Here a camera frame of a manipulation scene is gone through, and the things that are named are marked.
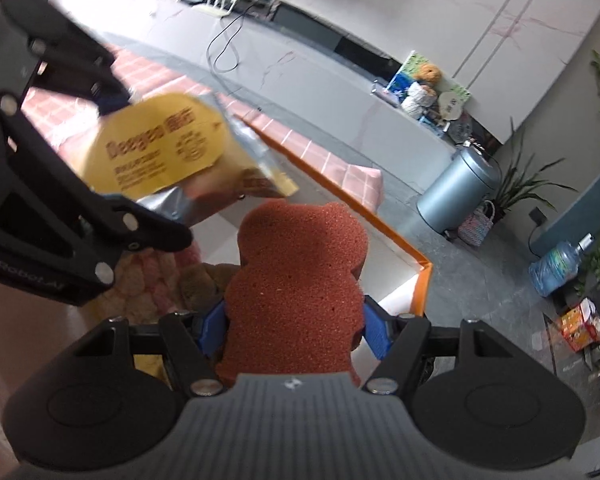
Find yellow cloth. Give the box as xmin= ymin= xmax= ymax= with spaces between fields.
xmin=132 ymin=355 xmax=167 ymax=381

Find grey blue trash can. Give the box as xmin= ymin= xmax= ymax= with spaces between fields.
xmin=417 ymin=145 xmax=501 ymax=236

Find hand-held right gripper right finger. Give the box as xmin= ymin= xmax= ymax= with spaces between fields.
xmin=361 ymin=295 xmax=517 ymax=396

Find green blue painting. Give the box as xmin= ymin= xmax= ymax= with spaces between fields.
xmin=385 ymin=51 xmax=471 ymax=111

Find white yarn rolls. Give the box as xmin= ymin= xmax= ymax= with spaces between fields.
xmin=402 ymin=82 xmax=437 ymax=114

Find orange cardboard box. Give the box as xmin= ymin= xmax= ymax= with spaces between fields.
xmin=0 ymin=110 xmax=433 ymax=466

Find woven basket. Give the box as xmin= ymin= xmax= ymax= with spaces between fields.
xmin=457 ymin=200 xmax=496 ymax=247

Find grey marble television cabinet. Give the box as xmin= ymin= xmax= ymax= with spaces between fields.
xmin=47 ymin=0 xmax=511 ymax=196

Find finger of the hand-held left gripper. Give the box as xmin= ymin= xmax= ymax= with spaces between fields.
xmin=0 ymin=91 xmax=194 ymax=287
xmin=29 ymin=29 xmax=132 ymax=113

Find round hand fan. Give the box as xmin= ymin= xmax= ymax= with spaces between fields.
xmin=437 ymin=91 xmax=465 ymax=126

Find red-brown sponge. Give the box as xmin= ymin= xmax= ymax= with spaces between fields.
xmin=215 ymin=199 xmax=371 ymax=388

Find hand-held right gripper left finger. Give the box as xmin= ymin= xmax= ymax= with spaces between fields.
xmin=70 ymin=300 xmax=229 ymax=397

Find brown plush bear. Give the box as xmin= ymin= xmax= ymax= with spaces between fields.
xmin=180 ymin=262 xmax=238 ymax=316

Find small brown bear toy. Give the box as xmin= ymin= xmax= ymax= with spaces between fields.
xmin=414 ymin=63 xmax=442 ymax=86

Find orange carton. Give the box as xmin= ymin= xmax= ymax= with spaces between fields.
xmin=555 ymin=297 xmax=600 ymax=352

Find pink white knitted piece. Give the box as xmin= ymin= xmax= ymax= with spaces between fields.
xmin=112 ymin=247 xmax=201 ymax=323

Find yellow snack packet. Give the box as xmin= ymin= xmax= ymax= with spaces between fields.
xmin=75 ymin=92 xmax=301 ymax=226

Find tall potted plant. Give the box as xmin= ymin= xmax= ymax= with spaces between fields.
xmin=490 ymin=120 xmax=576 ymax=221

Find black cable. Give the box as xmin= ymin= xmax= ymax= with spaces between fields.
xmin=206 ymin=0 xmax=266 ymax=73

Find blue water bottle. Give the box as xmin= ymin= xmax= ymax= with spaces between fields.
xmin=528 ymin=234 xmax=595 ymax=297

